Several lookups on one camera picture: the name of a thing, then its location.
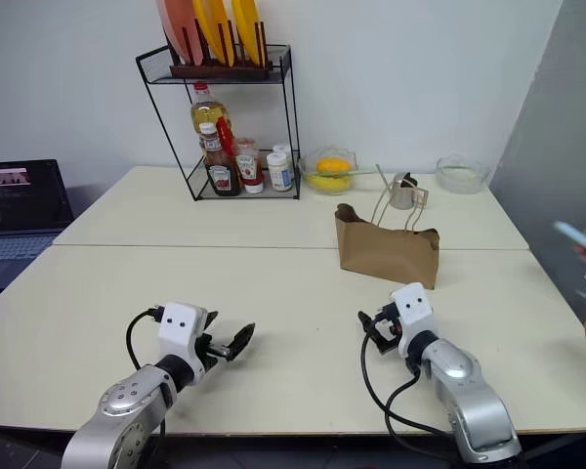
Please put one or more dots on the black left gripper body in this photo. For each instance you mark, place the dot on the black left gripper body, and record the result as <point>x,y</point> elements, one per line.
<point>206,353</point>

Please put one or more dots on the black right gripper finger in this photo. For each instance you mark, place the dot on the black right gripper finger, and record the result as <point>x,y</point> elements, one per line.
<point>380,344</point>
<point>364,319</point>

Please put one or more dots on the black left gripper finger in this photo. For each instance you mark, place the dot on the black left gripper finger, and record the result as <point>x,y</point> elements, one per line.
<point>210,321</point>
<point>241,338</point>

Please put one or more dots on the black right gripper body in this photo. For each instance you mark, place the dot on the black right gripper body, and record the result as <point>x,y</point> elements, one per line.
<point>388,325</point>

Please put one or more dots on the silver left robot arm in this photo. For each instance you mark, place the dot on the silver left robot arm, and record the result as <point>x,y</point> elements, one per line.
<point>127,415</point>

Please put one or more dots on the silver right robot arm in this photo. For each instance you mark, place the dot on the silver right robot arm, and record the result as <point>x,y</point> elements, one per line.
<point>464,391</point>

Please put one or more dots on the brown paper bag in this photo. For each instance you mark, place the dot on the brown paper bag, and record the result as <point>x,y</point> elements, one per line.
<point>386,254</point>

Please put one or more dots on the metal cup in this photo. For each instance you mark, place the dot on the metal cup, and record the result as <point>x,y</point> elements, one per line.
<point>400,193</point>

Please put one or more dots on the dark sauce bottle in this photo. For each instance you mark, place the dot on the dark sauce bottle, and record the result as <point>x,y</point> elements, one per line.
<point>221,176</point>

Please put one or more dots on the pale green stick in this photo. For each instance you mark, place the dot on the pale green stick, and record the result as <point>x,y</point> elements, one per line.
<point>364,171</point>

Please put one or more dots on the small ketchup squeeze bottle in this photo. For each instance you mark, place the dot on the small ketchup squeeze bottle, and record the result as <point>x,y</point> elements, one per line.
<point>249,168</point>

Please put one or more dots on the glass bowl with fruit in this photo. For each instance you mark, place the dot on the glass bowl with fruit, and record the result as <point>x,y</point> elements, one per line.
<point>312,166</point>

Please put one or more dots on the white spice jar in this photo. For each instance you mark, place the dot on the white spice jar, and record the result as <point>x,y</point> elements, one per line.
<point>284,148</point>
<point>279,173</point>

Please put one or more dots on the empty glass bowl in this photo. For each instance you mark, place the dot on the empty glass bowl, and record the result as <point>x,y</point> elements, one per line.
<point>461,178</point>

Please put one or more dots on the cooking oil bottle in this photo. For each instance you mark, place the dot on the cooking oil bottle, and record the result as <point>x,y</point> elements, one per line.
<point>205,115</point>

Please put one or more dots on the dark laptop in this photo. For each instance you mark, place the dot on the dark laptop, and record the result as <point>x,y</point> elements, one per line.
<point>19,200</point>

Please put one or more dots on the grey partition panel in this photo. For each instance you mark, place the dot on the grey partition panel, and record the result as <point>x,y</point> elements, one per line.
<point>552,146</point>

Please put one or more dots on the brown wooden plate rack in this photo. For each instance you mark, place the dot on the brown wooden plate rack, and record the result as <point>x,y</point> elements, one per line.
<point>220,72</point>

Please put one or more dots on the yellow plate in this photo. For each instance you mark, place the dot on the yellow plate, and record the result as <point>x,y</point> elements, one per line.
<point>249,27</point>
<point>215,24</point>

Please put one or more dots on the pink plate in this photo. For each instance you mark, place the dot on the pink plate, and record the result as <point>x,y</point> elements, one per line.
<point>173,24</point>

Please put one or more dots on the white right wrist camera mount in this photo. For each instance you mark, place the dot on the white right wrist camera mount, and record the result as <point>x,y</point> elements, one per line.
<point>415,312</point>

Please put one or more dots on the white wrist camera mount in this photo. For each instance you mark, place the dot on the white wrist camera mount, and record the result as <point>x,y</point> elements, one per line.
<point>178,337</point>
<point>415,312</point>

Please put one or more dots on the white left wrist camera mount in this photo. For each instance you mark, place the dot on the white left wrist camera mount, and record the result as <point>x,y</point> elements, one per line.
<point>178,337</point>

